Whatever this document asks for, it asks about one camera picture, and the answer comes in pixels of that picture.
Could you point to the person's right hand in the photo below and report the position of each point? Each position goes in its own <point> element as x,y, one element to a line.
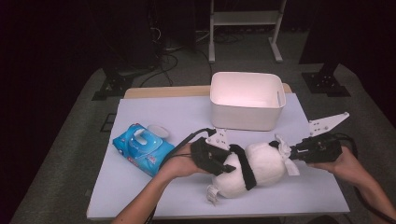
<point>350,169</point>

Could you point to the white metal stand frame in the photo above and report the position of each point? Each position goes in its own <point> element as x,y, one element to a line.
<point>246,18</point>

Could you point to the dark floor plate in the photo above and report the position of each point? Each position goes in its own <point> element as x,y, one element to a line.
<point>108,123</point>

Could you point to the panda plush toy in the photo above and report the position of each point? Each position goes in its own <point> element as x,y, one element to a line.
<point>264,168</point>

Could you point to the black stand base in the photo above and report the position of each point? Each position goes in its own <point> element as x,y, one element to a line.
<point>325,82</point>
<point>113,85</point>

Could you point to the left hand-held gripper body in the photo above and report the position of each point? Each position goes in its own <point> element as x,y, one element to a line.
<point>204,155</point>

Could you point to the white plastic storage bin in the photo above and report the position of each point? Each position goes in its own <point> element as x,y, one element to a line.
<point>246,115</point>

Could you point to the blue wet wipes packet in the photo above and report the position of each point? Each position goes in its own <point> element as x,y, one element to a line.
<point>137,152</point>

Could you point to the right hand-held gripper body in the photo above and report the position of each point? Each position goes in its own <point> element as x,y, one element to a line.
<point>323,151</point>

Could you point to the white wet wipe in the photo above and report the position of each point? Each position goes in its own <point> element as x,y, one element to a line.
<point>285,152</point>

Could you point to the person's left hand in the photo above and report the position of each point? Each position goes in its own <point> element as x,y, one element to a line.
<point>179,163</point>

